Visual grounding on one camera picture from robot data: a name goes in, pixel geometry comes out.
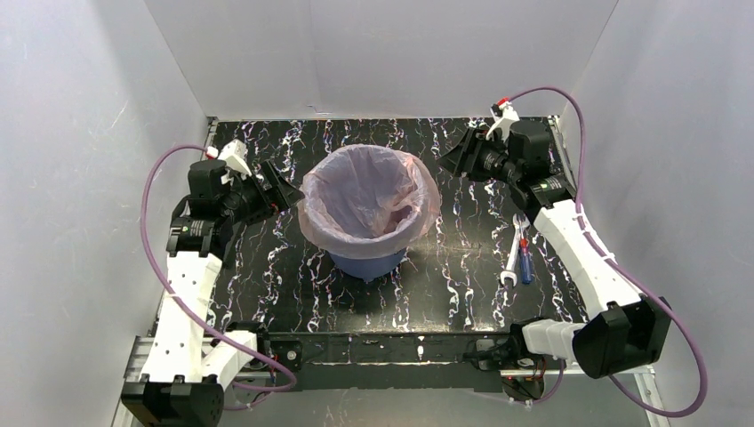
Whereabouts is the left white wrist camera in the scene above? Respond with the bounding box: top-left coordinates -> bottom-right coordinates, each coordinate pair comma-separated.
205,139 -> 253,180

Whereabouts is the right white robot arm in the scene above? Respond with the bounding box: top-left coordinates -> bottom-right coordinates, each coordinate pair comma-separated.
438,119 -> 670,379

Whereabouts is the blue handled screwdriver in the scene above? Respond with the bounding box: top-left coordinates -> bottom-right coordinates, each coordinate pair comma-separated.
518,256 -> 534,285

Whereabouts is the pink plastic trash bag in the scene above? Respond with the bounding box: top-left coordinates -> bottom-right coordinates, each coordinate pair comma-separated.
297,144 -> 442,260

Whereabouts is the silver open-end wrench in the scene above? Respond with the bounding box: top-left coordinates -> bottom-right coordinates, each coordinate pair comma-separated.
500,213 -> 530,287

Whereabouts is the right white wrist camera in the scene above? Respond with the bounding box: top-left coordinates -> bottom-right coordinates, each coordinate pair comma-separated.
485,97 -> 520,141

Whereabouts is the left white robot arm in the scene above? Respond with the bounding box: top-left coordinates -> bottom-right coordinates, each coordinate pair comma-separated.
121,159 -> 303,426

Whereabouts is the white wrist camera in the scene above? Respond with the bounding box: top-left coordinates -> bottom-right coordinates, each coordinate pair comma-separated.
485,97 -> 520,141
205,139 -> 253,180

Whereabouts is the blue plastic trash bin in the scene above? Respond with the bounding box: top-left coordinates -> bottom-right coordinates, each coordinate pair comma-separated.
330,248 -> 407,282

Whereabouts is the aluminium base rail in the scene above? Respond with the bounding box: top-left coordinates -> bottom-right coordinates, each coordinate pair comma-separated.
115,333 -> 670,427

